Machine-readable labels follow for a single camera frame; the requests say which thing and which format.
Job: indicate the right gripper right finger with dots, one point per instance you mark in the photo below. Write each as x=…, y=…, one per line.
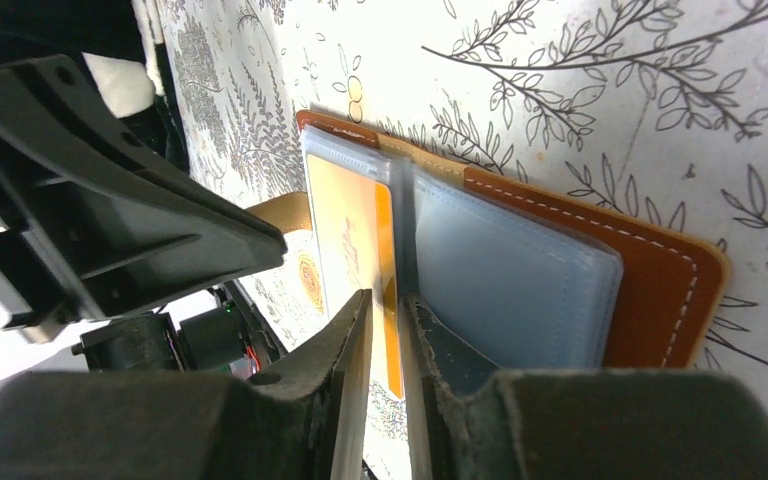
x=468, y=418

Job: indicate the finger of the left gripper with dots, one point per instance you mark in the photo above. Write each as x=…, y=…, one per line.
x=94, y=225

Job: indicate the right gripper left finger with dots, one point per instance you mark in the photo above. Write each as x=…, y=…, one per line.
x=302, y=417

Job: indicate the brown leather card holder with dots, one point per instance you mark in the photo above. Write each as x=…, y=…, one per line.
x=528, y=277

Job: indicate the black white checkered pillow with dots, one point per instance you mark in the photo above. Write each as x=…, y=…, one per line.
x=119, y=47

